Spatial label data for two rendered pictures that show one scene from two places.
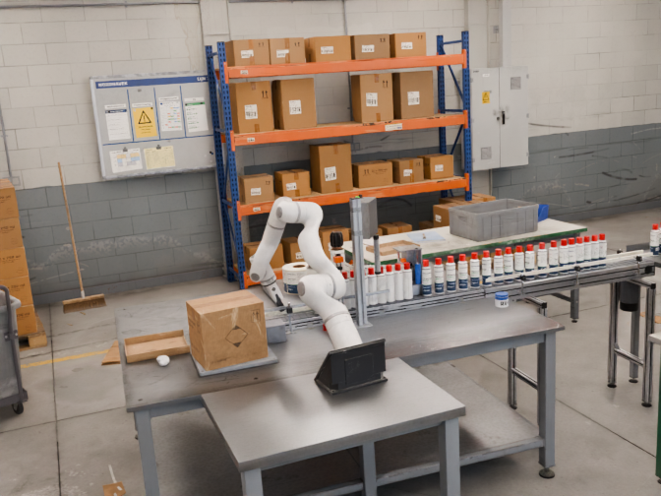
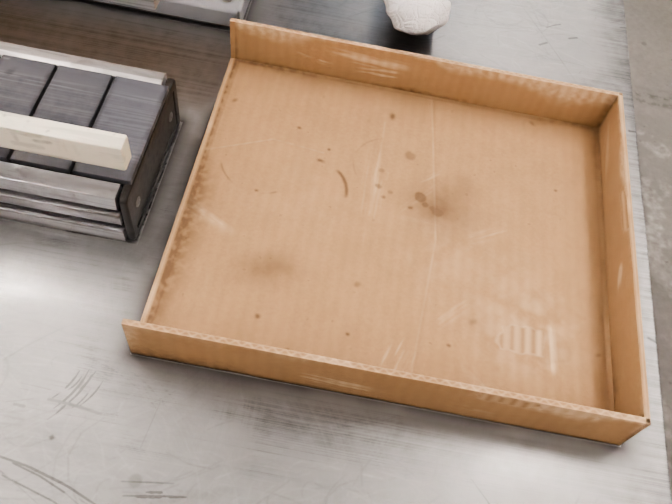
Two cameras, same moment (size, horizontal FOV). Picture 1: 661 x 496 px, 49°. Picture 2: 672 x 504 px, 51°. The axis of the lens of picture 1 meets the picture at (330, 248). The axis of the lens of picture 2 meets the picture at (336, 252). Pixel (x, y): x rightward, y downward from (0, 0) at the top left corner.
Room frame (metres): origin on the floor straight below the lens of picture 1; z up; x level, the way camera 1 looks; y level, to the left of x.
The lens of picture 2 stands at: (3.72, 0.94, 1.24)
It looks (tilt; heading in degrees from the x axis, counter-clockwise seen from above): 58 degrees down; 197
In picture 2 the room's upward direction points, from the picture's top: 11 degrees clockwise
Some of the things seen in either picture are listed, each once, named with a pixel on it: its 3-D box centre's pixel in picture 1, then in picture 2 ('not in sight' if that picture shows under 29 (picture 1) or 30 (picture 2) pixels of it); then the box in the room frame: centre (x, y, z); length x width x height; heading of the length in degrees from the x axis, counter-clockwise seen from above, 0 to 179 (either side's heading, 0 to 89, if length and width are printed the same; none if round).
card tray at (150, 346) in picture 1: (156, 345); (404, 208); (3.43, 0.90, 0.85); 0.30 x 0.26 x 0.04; 107
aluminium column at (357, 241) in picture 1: (358, 262); not in sight; (3.60, -0.14, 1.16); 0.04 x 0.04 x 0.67; 17
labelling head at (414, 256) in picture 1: (408, 271); not in sight; (3.94, -0.43, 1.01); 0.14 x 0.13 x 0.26; 107
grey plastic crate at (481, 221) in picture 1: (493, 219); not in sight; (5.71, -1.32, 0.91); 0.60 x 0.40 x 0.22; 114
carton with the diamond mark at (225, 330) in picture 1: (226, 329); not in sight; (3.22, 0.51, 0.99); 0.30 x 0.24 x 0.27; 115
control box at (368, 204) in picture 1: (363, 217); not in sight; (3.68, -0.18, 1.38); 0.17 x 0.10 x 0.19; 162
